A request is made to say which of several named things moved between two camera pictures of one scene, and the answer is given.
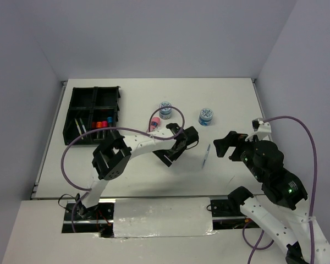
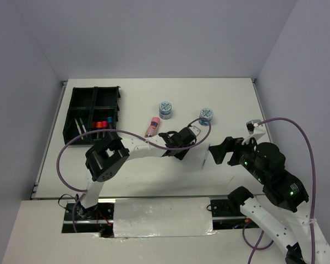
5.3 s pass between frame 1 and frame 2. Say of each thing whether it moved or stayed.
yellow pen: stayed
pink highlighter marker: moved
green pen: stayed
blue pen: stayed
